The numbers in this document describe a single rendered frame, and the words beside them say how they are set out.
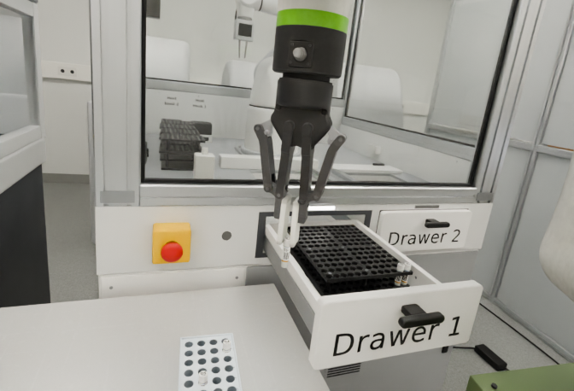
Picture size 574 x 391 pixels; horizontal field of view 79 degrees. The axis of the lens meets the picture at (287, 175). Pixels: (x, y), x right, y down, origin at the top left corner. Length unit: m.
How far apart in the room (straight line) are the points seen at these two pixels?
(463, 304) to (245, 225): 0.44
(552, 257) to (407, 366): 0.70
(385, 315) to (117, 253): 0.52
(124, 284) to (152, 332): 0.15
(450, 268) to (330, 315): 0.69
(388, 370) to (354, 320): 0.71
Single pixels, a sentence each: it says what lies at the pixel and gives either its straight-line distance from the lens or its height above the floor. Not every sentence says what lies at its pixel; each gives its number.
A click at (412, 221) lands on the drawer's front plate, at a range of 0.96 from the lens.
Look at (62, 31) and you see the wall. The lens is 4.11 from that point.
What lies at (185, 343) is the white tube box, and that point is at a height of 0.79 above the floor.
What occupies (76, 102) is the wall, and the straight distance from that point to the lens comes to 4.09.
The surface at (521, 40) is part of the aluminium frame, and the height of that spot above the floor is 1.38.
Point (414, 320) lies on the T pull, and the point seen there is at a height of 0.91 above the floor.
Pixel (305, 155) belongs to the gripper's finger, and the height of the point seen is 1.12.
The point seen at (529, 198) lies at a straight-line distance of 2.51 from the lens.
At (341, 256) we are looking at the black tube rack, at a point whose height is 0.90.
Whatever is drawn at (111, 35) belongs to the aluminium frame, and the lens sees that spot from 0.71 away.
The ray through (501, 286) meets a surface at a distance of 2.69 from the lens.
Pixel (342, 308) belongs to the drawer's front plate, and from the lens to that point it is 0.52.
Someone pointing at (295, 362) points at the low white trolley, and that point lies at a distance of 0.66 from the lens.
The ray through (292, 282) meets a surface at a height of 0.87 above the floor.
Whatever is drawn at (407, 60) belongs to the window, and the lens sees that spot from 0.90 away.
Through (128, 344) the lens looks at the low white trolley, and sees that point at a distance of 0.70.
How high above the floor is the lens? 1.20
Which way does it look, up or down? 14 degrees down
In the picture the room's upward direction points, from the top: 6 degrees clockwise
